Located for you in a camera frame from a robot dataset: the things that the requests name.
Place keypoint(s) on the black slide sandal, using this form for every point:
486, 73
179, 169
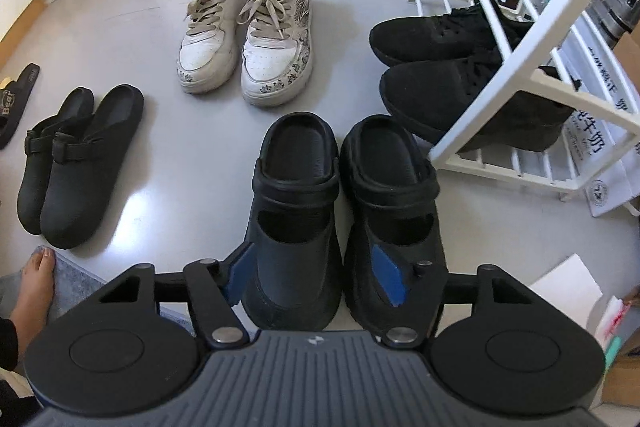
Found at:
20, 92

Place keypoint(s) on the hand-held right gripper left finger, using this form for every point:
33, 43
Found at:
240, 267

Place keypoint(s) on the black lace-up sneaker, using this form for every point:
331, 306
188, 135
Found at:
430, 37
440, 97

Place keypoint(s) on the white printed paper bag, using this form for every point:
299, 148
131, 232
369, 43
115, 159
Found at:
610, 172

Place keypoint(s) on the black slip-on mule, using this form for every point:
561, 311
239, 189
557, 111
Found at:
35, 177
85, 197

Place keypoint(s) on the brown cardboard box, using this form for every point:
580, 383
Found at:
630, 57

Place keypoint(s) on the white shoe rack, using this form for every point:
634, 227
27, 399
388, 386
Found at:
480, 112

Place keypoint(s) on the person's bare foot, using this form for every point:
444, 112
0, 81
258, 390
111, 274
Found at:
35, 292

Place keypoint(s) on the grey plastic covered bundle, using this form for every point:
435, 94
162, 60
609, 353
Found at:
620, 2

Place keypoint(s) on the white paper sheet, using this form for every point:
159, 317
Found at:
565, 292

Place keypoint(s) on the white sneaker black print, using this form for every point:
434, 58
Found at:
275, 62

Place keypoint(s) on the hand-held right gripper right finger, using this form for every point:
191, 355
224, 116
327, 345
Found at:
387, 274

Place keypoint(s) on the plain white sneaker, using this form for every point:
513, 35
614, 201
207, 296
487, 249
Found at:
205, 52

